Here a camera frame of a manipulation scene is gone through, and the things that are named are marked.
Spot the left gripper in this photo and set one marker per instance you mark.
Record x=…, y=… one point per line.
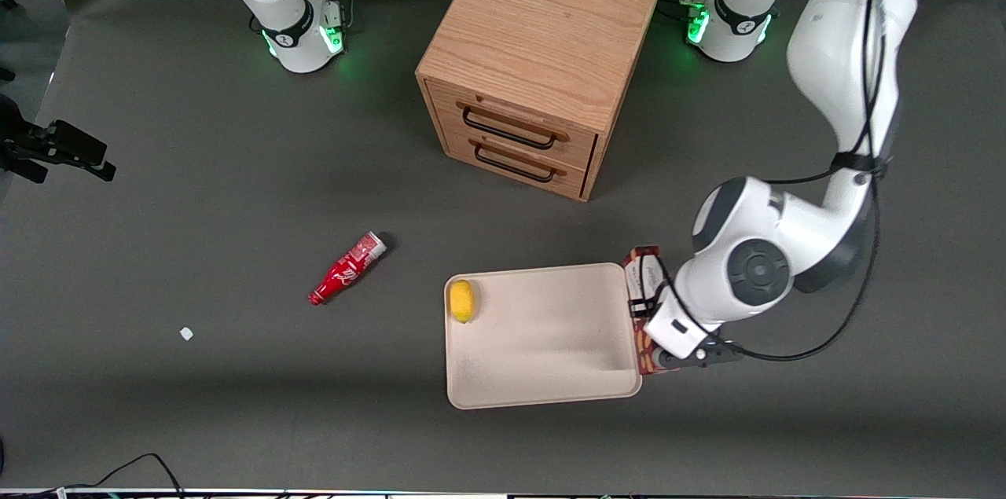
x=640, y=307

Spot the robot right gripper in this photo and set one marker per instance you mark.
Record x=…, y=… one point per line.
x=30, y=145

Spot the red cookie box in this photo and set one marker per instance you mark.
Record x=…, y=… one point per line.
x=643, y=275

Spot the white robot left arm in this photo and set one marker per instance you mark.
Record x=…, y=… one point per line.
x=841, y=51

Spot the beige plastic tray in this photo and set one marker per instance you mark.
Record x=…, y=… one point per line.
x=542, y=342

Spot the narrow wooden drawer front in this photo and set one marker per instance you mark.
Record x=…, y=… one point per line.
x=511, y=169

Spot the yellow lemon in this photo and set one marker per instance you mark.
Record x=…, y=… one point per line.
x=462, y=300

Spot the red soda bottle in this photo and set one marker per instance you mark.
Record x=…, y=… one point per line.
x=346, y=271

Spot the oak wooden drawer cabinet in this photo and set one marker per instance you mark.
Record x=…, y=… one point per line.
x=542, y=20

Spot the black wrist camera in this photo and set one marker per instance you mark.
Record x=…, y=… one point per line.
x=699, y=356

